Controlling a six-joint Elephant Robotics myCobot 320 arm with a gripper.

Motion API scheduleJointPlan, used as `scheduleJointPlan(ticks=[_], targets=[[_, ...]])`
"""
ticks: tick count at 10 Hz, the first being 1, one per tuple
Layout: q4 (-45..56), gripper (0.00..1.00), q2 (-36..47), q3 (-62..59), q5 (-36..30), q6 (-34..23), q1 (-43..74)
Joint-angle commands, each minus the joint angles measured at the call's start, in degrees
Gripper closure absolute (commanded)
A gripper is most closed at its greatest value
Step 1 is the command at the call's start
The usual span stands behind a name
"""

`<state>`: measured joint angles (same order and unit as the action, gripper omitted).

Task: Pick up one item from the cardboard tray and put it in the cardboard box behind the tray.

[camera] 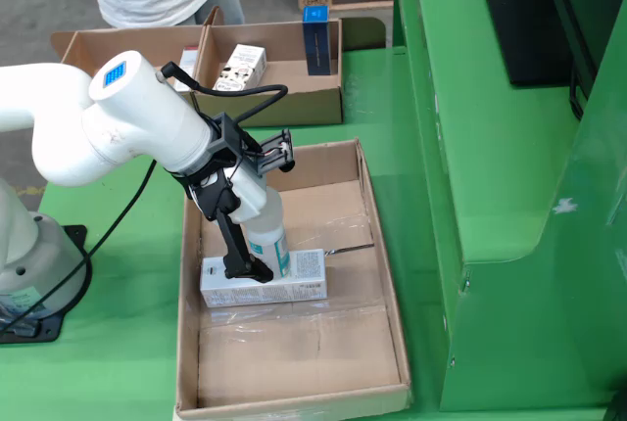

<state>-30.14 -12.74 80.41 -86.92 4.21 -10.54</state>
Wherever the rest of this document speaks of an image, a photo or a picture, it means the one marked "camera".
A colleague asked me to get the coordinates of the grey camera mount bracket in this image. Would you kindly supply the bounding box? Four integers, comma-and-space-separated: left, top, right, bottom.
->
208, 112, 296, 180

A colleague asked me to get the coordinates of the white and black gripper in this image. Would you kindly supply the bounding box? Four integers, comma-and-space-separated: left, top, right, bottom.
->
185, 161, 274, 285

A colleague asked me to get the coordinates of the black monitor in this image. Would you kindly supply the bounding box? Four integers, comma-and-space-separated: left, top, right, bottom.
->
472, 0, 602, 87

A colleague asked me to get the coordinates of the long white product carton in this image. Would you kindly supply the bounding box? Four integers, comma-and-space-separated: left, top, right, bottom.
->
199, 248, 328, 308

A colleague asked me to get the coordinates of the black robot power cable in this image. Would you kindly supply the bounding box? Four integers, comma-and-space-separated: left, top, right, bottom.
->
0, 160, 158, 339

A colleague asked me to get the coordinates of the green metal shelf unit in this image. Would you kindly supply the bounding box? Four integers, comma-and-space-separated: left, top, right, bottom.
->
391, 0, 627, 412

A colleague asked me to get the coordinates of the shallow brown cardboard tray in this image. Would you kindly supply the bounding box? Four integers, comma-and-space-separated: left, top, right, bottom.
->
174, 137, 413, 421

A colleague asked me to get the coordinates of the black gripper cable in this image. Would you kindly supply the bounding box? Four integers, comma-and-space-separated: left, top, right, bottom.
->
160, 61, 289, 124

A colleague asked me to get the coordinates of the dark blue product box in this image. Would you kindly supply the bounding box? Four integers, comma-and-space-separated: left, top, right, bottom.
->
302, 5, 330, 76

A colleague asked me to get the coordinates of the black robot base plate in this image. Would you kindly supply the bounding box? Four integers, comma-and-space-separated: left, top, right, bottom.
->
0, 224, 89, 344

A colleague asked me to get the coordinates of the white cow print carton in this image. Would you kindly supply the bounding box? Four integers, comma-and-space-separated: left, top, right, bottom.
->
214, 43, 268, 93

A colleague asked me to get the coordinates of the divided brown cardboard box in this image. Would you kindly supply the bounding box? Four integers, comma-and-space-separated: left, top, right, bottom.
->
50, 6, 344, 128

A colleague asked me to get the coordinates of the white plastic bottle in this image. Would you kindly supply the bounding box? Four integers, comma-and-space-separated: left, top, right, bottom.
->
243, 188, 292, 280

